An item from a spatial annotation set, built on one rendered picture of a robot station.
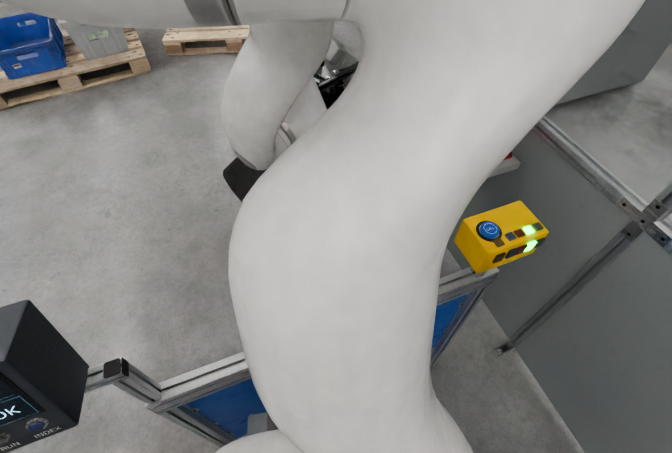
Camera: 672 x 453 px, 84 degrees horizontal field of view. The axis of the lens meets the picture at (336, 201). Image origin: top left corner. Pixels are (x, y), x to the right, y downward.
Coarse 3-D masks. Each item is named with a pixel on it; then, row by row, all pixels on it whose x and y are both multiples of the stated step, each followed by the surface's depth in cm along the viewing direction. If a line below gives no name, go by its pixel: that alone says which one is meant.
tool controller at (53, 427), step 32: (0, 320) 52; (32, 320) 55; (0, 352) 48; (32, 352) 53; (64, 352) 60; (0, 384) 49; (32, 384) 51; (64, 384) 58; (0, 416) 52; (32, 416) 54; (64, 416) 56; (0, 448) 55
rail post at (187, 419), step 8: (176, 408) 86; (184, 408) 92; (168, 416) 88; (176, 416) 92; (184, 416) 93; (192, 416) 96; (184, 424) 97; (192, 424) 103; (200, 424) 102; (208, 424) 109; (200, 432) 108; (208, 432) 111; (216, 432) 115; (208, 440) 118; (216, 440) 122; (224, 440) 126; (232, 440) 134
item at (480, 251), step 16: (496, 208) 86; (512, 208) 86; (464, 224) 84; (480, 224) 83; (496, 224) 83; (512, 224) 83; (528, 224) 83; (464, 240) 86; (480, 240) 81; (512, 240) 80; (528, 240) 81; (480, 256) 82; (480, 272) 85
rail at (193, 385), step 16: (464, 272) 99; (496, 272) 99; (448, 288) 96; (464, 288) 99; (480, 288) 105; (208, 368) 84; (224, 368) 85; (240, 368) 84; (160, 384) 82; (176, 384) 83; (192, 384) 82; (208, 384) 83; (224, 384) 86; (160, 400) 80; (176, 400) 83; (192, 400) 86
